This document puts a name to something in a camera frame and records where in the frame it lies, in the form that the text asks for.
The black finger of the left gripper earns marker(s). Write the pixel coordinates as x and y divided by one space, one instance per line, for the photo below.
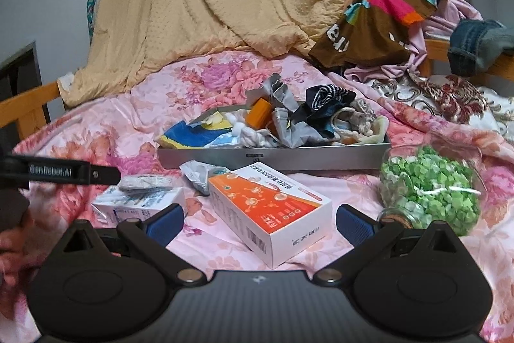
104 175

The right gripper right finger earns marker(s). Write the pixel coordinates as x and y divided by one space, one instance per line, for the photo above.
369 238

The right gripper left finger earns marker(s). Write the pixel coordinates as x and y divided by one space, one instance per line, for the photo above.
147 241

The striped pastel towel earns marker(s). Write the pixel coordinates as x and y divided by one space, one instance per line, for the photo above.
375 133

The grey cloth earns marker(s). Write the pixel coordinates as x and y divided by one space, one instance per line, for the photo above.
290 134

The white blue baby cloth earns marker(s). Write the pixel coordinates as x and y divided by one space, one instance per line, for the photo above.
238 133

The black dotted sock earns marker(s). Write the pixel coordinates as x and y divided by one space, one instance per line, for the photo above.
322 102

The white cloth bandage roll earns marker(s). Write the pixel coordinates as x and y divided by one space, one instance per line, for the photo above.
145 182

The beige drawstring linen pouch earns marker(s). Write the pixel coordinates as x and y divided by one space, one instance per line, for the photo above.
353 117

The person's left hand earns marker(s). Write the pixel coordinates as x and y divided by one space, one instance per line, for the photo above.
19 249

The pink floral bedsheet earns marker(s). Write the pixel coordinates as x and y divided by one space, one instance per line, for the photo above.
122 131

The silver foil packet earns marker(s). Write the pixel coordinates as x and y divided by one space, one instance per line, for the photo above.
198 174

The orange white medicine box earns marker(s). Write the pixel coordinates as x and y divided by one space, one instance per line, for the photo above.
274 215

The grey tray with cartoon towel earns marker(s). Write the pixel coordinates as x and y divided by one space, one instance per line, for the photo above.
354 157

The white brocade patterned blanket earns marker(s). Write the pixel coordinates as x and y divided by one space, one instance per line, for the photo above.
452 98

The colourful brown patchwork cloth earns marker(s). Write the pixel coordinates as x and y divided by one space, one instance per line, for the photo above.
372 33

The blue denim jeans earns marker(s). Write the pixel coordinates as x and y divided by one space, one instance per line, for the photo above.
476 44

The mauve pink garment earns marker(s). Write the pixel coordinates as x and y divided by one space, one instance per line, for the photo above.
439 26

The wooden bed frame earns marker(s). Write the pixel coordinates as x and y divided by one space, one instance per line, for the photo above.
26 109

